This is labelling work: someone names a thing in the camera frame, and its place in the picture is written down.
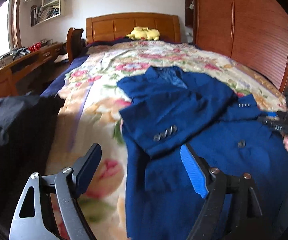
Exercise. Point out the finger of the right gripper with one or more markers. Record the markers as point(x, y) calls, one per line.
point(270, 114)
point(274, 125)

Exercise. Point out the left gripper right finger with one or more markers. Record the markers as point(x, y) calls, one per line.
point(245, 218)

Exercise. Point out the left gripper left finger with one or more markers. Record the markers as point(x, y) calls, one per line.
point(42, 196)

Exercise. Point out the navy blue suit jacket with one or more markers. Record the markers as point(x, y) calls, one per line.
point(170, 108)

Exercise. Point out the black folded clothes pile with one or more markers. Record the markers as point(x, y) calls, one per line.
point(27, 127)

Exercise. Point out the wooden slatted wardrobe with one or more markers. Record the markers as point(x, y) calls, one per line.
point(251, 32)

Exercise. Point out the floral bed blanket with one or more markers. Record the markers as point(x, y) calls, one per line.
point(91, 114)

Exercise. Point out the wooden desk cabinet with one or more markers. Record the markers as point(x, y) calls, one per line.
point(15, 71)

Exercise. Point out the yellow Pikachu plush toy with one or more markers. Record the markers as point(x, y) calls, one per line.
point(144, 33)

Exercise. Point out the black gadget on desk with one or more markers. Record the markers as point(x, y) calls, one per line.
point(19, 52)

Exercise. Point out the red basket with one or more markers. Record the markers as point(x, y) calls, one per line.
point(35, 47)

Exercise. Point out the wooden chair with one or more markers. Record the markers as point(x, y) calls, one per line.
point(74, 43)

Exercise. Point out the wooden bed headboard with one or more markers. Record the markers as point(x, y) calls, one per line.
point(112, 26)

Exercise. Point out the white wall shelf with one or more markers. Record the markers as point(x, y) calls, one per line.
point(47, 3)

